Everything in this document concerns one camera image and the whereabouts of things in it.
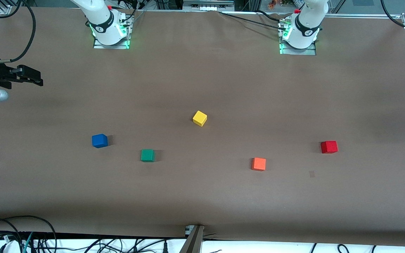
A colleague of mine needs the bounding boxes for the black base cable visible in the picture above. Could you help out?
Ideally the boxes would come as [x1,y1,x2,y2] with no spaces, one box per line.
[257,9,283,23]
[219,12,284,30]
[117,0,147,27]

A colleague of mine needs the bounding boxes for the brown table cover sheet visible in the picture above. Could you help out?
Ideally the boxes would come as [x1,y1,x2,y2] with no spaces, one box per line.
[0,6,405,247]

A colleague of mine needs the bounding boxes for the aluminium camera post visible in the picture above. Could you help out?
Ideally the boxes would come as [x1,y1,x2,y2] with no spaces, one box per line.
[180,224,205,253]

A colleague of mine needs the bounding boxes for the orange wooden block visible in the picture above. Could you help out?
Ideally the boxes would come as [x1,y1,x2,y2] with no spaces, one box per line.
[251,157,266,172]

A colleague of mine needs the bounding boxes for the yellow wooden block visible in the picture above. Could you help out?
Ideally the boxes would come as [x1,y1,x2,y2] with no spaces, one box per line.
[192,110,208,127]

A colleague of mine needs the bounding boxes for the small colourful figurines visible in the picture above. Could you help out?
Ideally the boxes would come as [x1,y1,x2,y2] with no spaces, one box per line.
[267,0,306,9]

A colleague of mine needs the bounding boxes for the black looped floor cable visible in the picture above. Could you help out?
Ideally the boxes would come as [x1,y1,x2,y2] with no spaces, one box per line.
[0,215,58,253]

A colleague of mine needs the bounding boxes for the grey power strip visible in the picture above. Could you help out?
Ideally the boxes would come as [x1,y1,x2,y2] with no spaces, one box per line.
[182,0,235,12]

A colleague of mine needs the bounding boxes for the blue wooden block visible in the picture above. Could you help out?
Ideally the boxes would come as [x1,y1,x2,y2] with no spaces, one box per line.
[92,134,108,149]

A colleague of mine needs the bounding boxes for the green floor cable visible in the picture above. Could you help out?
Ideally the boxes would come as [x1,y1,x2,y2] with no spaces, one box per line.
[22,231,35,253]

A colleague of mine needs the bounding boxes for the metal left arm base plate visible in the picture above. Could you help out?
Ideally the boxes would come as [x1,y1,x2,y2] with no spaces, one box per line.
[279,38,317,56]

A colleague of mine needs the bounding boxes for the red wooden block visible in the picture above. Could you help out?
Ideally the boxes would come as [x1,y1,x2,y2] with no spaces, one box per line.
[321,141,339,154]

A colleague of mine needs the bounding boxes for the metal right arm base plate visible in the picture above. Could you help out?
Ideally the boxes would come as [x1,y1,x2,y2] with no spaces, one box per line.
[93,14,133,50]

